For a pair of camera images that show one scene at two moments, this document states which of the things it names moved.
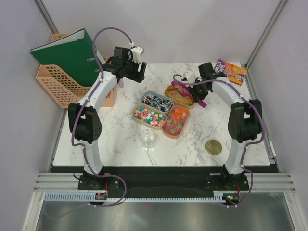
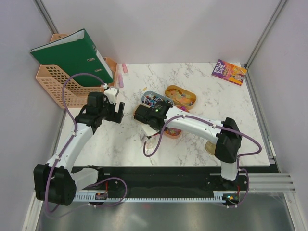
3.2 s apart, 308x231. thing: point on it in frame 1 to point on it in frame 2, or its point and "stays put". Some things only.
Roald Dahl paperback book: x=236 y=74 stays put
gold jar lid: x=213 y=147 stays put
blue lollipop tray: x=160 y=102 stays put
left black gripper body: x=132 y=70 to x=108 y=111
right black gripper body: x=198 y=92 to x=160 y=128
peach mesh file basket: x=67 y=90 stays put
